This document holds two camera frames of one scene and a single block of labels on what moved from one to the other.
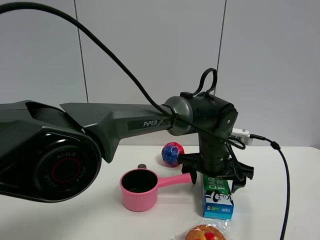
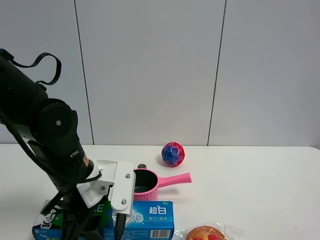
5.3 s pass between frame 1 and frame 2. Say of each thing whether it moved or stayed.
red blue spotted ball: stayed
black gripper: moved
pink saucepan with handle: stayed
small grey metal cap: stayed
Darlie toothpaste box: moved
